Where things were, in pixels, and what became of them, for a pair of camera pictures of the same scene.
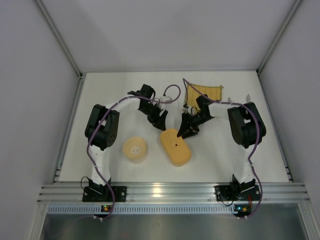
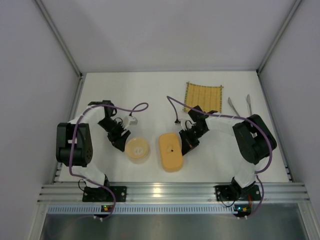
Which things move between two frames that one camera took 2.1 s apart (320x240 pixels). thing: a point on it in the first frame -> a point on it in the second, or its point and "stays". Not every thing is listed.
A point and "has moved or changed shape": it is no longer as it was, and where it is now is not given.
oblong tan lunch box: x=179 y=154 -> x=174 y=169
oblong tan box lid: x=175 y=147 has moved or changed shape
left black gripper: x=156 y=115 -> x=117 y=136
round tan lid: x=134 y=147 stays
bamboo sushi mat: x=213 y=93 stays
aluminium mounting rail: x=175 y=193 stays
